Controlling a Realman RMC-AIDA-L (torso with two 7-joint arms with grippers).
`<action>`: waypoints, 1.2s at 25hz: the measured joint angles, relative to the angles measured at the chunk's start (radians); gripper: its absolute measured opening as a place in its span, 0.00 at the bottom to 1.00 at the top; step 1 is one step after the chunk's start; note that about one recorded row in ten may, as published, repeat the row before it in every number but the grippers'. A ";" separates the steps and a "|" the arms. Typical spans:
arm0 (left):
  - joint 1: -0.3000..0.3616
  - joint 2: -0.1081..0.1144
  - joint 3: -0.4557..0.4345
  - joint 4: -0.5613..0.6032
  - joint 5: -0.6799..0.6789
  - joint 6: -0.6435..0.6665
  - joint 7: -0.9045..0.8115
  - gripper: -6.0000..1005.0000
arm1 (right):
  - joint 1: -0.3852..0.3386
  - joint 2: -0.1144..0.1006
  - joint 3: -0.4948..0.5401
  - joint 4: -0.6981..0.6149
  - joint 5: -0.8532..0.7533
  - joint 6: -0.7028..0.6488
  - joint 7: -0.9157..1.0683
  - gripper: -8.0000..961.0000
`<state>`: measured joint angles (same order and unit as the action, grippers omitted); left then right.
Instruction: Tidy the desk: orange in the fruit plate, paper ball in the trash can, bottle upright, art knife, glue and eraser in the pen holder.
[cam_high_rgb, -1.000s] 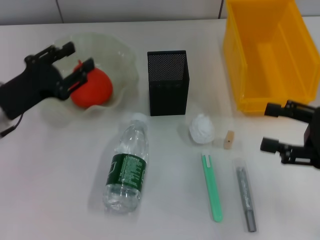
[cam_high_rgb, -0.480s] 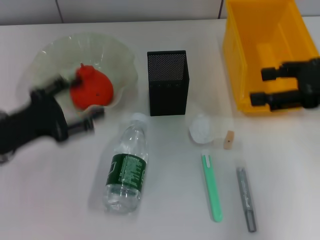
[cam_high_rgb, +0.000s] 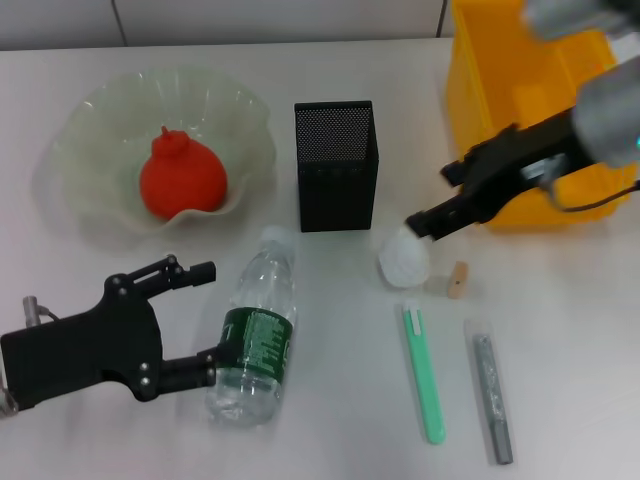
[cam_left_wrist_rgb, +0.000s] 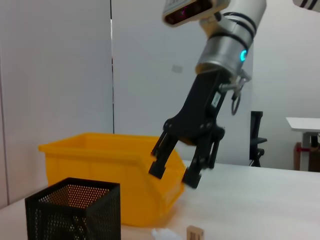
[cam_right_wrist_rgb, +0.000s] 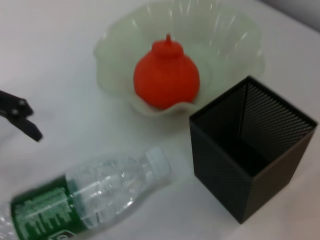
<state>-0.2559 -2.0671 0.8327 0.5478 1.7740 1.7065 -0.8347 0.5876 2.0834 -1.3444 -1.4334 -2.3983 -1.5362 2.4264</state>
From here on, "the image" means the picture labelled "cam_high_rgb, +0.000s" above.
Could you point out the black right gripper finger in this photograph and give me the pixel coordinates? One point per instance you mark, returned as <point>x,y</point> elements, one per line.
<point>442,217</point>
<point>462,165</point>

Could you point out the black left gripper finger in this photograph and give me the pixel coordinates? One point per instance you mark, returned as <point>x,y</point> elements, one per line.
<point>185,372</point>
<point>170,275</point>

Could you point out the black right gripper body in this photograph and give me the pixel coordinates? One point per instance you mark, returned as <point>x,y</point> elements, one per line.
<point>525,160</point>

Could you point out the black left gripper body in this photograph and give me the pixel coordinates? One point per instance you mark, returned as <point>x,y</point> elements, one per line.
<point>85,355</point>

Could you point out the white paper ball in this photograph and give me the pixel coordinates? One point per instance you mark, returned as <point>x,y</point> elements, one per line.
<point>402,262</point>

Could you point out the small wooden block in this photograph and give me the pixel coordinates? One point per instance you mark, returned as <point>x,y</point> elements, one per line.
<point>459,282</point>

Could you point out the clear green-label water bottle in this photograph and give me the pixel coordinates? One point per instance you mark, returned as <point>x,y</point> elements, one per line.
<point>255,340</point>

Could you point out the grey pen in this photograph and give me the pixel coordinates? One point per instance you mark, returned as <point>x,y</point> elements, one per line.
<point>492,395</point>

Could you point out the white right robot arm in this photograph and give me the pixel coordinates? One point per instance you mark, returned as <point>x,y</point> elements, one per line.
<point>610,110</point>

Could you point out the red-orange toy orange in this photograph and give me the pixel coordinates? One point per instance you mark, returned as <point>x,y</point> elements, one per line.
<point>182,180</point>

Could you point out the black mesh pen holder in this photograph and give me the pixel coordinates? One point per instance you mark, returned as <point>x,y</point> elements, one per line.
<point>336,190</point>

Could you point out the translucent wavy fruit plate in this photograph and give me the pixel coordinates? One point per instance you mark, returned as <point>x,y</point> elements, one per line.
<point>100,150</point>

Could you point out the yellow plastic storage bin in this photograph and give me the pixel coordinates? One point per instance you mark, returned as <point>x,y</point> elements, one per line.
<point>500,80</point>

